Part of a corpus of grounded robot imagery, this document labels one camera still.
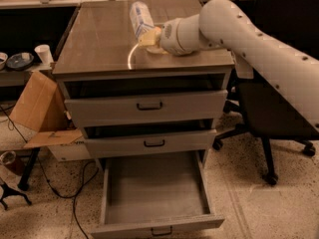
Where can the orange fruit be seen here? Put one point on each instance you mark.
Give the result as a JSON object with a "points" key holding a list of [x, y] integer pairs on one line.
{"points": [[156, 50]]}

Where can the white bowl at left edge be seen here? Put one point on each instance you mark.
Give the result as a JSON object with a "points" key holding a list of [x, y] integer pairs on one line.
{"points": [[3, 59]]}

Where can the grey bottom drawer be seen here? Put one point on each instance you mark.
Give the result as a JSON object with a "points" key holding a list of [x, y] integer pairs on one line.
{"points": [[154, 196]]}

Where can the brown cardboard box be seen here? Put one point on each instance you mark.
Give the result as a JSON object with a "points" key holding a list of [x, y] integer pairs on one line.
{"points": [[41, 108]]}

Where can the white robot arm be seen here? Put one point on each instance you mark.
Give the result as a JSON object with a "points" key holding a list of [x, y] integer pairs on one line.
{"points": [[294, 75]]}

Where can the low grey side shelf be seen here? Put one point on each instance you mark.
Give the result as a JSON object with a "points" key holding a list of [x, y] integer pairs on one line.
{"points": [[20, 78]]}

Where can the dark blue plate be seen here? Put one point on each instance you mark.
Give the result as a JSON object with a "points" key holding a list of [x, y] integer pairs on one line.
{"points": [[20, 61]]}

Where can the black office chair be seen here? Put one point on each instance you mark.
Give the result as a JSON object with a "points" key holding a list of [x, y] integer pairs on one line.
{"points": [[266, 114]]}

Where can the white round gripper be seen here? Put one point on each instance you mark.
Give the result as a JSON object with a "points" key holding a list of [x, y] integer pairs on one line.
{"points": [[169, 38]]}

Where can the grey drawer cabinet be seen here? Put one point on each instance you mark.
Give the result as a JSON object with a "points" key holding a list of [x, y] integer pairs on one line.
{"points": [[102, 46]]}

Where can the grey top drawer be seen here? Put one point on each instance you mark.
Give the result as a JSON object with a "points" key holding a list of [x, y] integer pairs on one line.
{"points": [[146, 100]]}

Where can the white paper cup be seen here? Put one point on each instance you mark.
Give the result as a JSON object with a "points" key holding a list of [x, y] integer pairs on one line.
{"points": [[44, 53]]}

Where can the black table leg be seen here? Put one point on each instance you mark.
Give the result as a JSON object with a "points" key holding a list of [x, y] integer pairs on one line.
{"points": [[31, 159]]}

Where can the brown cup on floor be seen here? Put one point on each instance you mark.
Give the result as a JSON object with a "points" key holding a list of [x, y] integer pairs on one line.
{"points": [[12, 162]]}

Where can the clear plastic bottle white cap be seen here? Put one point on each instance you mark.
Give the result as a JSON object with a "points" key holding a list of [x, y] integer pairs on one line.
{"points": [[141, 18]]}

